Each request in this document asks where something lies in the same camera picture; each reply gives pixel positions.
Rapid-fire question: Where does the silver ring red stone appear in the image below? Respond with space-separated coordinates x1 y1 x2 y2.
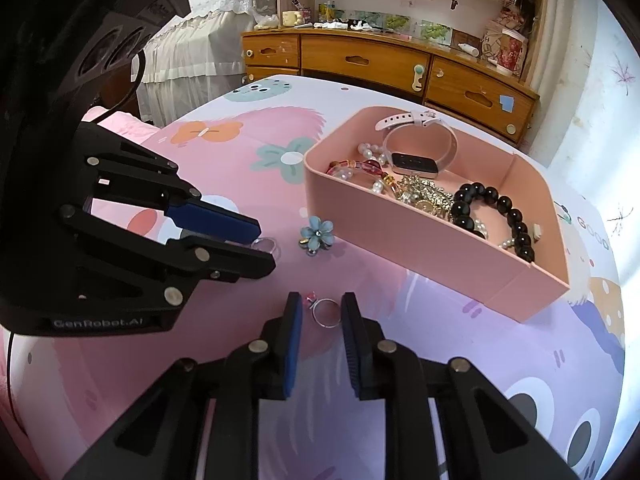
304 292 342 330

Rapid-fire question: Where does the plain silver ring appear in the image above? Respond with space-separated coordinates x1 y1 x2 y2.
249 236 281 261

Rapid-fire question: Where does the blue flower hair clip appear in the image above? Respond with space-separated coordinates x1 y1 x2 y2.
298 216 335 256

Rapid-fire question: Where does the gold rhinestone hair comb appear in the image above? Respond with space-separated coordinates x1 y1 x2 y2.
397 176 454 220

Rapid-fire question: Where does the red glass bead bracelet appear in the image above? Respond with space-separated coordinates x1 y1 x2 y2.
325 158 402 196

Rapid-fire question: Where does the white pearl bracelet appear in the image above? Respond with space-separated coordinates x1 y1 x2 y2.
332 142 392 196

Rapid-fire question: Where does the white strap smartwatch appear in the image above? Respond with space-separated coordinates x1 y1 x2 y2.
375 110 458 180

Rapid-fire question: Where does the black bead bracelet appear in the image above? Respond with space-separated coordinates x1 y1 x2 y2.
449 181 536 265

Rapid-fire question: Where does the white lace covered furniture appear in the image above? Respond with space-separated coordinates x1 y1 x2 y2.
137 0 276 127

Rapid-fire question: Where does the pink open tray box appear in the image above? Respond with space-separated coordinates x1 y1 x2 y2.
304 106 570 322

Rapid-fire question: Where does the yellow mug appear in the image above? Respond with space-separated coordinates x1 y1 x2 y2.
281 11 306 27

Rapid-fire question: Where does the wooden desk with drawers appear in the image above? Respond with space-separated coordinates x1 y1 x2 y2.
241 28 539 146

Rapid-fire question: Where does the white floral curtain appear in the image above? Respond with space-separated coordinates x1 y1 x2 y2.
519 0 640 281

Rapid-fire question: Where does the white tube on desk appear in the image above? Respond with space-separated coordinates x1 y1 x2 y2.
458 44 480 58

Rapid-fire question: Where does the red patterned paper cup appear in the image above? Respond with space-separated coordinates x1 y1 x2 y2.
496 28 527 77

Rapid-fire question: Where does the black cable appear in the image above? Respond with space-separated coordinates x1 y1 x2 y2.
89 49 148 126

